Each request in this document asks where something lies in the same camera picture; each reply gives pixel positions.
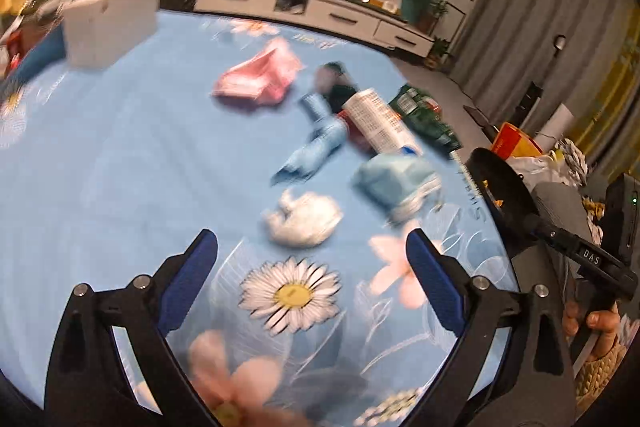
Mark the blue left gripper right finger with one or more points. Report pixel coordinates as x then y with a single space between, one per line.
442 280

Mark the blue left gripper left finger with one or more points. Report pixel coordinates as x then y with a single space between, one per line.
184 276

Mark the light blue face mask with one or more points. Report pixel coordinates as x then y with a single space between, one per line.
398 183

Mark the green red snack wrapper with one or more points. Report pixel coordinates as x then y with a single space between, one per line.
422 114

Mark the white tissue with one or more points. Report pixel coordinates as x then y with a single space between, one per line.
303 221

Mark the red white cigarette carton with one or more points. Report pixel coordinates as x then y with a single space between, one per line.
379 124

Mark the dark green foil wrapper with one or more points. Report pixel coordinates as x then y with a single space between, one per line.
333 83

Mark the pink plastic bag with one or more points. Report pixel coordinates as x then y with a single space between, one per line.
264 79

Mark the person's right hand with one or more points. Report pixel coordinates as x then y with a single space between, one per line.
603 325

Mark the red yellow shopping bag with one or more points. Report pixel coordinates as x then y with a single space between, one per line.
511 141

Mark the grey sofa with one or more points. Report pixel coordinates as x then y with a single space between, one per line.
562 206

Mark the white plastic bag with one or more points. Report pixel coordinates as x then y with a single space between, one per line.
544 168

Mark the white paper roll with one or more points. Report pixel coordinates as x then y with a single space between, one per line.
554 129

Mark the black upright vacuum cleaner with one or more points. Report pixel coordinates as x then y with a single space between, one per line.
536 88

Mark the potted plant on floor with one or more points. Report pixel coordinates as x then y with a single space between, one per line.
438 52

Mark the light blue floral tablecloth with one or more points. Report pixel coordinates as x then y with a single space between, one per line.
106 174

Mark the potted plant on cabinet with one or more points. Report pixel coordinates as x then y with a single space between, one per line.
434 10

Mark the grey curtain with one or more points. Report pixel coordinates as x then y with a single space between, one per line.
565 47

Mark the white cardboard box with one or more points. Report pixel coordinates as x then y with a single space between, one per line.
97 33

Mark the white TV cabinet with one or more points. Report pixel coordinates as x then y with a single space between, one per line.
346 18

